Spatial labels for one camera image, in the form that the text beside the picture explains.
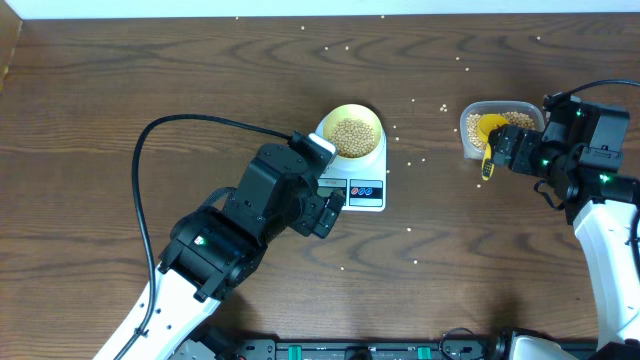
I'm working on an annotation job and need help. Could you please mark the yellow measuring scoop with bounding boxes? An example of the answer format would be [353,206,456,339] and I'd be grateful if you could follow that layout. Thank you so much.
[476,114,508,181]

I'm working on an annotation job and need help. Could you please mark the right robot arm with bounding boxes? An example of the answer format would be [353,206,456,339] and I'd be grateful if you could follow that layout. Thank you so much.
[483,94,639,359]

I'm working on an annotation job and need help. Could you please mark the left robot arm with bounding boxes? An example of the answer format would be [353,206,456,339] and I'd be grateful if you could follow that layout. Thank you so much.
[97,139,344,359]

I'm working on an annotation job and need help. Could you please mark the white digital kitchen scale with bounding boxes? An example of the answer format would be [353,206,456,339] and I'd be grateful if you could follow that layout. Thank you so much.
[318,123,387,212]

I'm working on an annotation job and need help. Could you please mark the soybeans in yellow bowl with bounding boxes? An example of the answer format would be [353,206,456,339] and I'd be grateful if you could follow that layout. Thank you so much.
[329,118,376,158]

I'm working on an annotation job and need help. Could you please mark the pale yellow bowl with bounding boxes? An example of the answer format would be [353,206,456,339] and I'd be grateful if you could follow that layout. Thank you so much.
[318,104,383,159]

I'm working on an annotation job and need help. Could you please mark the pile of soybeans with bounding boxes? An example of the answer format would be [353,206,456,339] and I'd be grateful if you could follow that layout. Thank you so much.
[467,112,535,150]

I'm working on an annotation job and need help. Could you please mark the clear plastic container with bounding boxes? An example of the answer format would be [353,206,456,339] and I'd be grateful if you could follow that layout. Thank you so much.
[459,101,545,160]

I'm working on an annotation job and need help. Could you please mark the wooden panel at left edge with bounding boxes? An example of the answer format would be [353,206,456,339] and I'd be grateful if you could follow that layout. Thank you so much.
[0,0,23,88]

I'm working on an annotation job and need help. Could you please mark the left black cable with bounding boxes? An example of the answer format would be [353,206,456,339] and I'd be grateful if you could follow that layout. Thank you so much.
[112,113,301,360]

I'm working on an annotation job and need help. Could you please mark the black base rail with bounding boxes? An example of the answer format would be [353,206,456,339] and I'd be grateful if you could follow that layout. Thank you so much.
[169,327,509,360]

